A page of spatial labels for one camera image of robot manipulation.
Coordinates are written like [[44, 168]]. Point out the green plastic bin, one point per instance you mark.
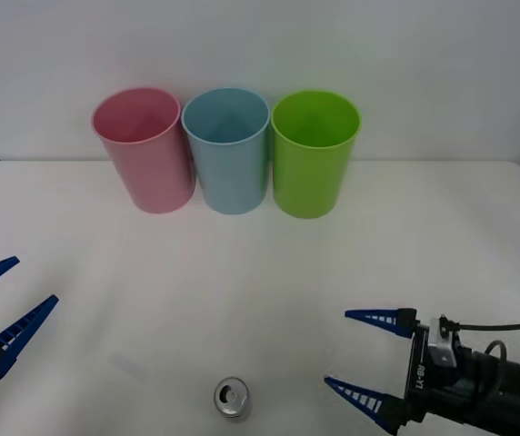
[[310, 181]]

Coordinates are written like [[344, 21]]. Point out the pink plastic bin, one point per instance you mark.
[[151, 177]]

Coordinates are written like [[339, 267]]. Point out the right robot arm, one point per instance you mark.
[[514, 390]]

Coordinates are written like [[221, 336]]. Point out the silver drink can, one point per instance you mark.
[[232, 399]]

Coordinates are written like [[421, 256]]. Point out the pale blue plastic bin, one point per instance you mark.
[[232, 181]]

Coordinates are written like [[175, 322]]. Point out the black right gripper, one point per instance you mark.
[[419, 381]]

